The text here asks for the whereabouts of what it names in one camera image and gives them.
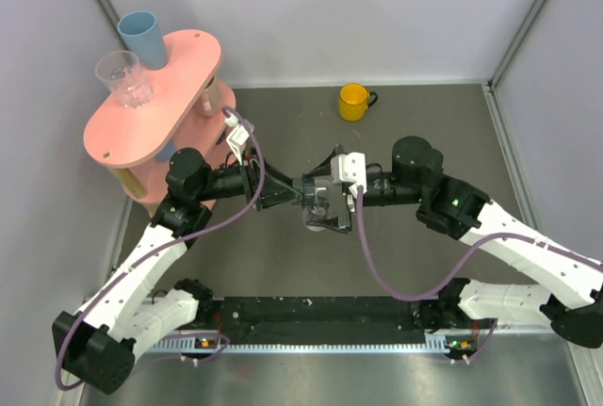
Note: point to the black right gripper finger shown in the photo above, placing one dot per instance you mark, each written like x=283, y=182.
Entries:
x=324, y=168
x=339, y=224

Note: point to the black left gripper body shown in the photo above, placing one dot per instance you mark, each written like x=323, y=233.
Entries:
x=252, y=175

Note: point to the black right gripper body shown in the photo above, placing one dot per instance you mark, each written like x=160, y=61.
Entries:
x=350, y=204

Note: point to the grey threaded coupling nut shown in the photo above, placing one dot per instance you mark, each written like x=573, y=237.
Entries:
x=305, y=191

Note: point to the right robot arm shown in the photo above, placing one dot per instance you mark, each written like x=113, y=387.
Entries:
x=566, y=292

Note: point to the yellow mug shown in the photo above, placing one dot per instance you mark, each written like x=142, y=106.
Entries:
x=354, y=101

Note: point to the pink metallic cup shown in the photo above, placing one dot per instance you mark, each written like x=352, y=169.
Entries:
x=209, y=102

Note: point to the small blue cup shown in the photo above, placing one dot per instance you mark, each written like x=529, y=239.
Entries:
x=166, y=152

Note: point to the pink tiered shelf stand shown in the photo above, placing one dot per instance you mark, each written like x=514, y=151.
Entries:
x=127, y=140

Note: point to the clear drinking glass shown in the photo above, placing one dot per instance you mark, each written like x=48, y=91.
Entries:
x=122, y=73

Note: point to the blue plastic cup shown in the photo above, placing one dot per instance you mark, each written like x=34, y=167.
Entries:
x=141, y=33

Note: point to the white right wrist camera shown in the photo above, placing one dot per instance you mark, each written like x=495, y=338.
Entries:
x=350, y=170

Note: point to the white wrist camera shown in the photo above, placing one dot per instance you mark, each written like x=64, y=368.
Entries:
x=350, y=170
x=238, y=136

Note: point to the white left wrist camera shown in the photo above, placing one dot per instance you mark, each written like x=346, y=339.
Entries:
x=238, y=136

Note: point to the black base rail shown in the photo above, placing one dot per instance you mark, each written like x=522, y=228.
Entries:
x=326, y=320

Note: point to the white slotted cable duct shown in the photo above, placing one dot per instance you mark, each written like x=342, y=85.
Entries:
x=429, y=344

